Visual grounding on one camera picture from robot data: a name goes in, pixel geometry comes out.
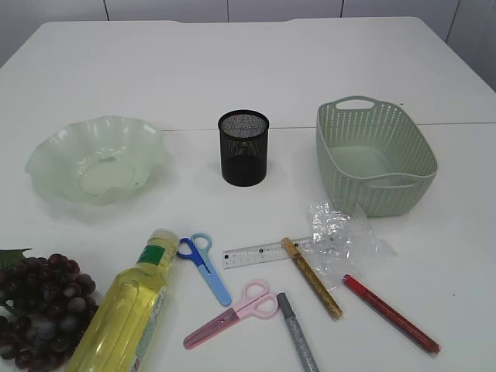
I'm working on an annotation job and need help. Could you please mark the clear plastic ruler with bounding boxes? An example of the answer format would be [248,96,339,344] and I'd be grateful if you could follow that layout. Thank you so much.
[222,236,322,270]

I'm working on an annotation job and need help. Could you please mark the black mesh pen holder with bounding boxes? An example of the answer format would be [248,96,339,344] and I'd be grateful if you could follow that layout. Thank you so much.
[218,109,270,187]

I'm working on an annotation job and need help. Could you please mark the gold glitter pen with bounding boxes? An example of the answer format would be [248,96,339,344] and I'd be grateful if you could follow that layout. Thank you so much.
[281,237,343,320]

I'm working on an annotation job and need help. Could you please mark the blue scissors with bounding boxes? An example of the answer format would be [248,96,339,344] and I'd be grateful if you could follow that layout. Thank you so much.
[176,232,232,306]

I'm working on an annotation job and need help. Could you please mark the pink scissors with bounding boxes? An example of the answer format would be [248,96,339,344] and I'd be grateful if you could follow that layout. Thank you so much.
[183,280,278,350]

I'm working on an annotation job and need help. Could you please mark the red glitter pen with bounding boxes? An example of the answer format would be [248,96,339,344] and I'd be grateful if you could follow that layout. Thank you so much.
[342,274,441,354]

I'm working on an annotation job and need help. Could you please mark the yellow oil bottle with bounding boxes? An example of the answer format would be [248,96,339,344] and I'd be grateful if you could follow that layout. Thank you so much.
[66,229,180,371]

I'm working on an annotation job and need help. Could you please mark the pale green wavy plate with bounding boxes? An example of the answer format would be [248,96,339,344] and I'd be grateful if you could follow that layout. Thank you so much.
[25,115,165,205]

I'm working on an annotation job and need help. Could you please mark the purple grape bunch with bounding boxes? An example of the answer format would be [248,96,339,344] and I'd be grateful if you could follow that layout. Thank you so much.
[1,249,98,371]

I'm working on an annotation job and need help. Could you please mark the green plastic basket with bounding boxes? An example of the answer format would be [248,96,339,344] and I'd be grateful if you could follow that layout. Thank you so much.
[315,96,438,217]

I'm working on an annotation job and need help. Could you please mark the clear plastic sheet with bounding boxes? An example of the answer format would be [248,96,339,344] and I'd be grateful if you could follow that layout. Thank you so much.
[302,202,396,291]

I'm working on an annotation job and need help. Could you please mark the silver glitter pen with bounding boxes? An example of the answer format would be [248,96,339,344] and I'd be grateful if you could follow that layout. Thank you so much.
[277,292,319,372]

